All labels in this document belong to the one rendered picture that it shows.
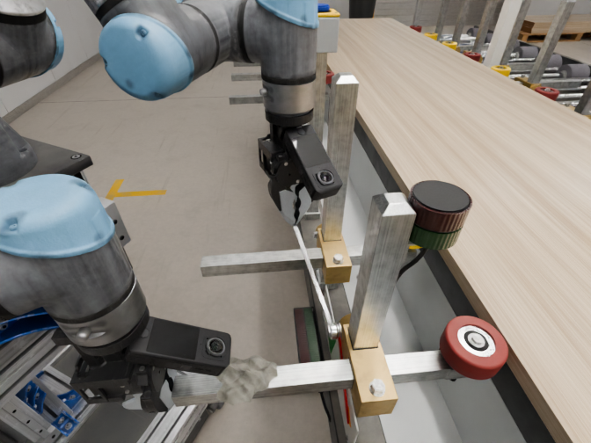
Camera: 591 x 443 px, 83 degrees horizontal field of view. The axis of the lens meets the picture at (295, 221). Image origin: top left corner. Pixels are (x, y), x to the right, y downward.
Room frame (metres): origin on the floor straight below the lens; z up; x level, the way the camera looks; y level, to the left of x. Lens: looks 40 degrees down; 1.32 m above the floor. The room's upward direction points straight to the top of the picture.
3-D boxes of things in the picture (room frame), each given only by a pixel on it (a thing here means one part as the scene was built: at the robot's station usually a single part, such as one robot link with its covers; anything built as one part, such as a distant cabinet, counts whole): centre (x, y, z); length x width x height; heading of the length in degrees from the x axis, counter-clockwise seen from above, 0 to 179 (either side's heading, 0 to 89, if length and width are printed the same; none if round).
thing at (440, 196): (0.27, -0.15, 1.02); 0.06 x 0.06 x 0.22; 6
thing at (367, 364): (0.25, -0.10, 0.85); 0.13 x 0.06 x 0.05; 6
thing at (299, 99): (0.48, 0.01, 1.16); 0.08 x 0.08 x 0.05
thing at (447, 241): (0.27, -0.15, 1.09); 0.06 x 0.06 x 0.02
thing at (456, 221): (0.27, -0.15, 1.11); 0.06 x 0.06 x 0.02
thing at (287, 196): (0.48, 0.02, 0.97); 0.06 x 0.03 x 0.09; 26
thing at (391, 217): (0.27, -0.10, 0.89); 0.03 x 0.03 x 0.48; 6
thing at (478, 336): (0.24, -0.25, 0.85); 0.08 x 0.08 x 0.11
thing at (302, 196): (0.49, 0.00, 0.97); 0.06 x 0.03 x 0.09; 26
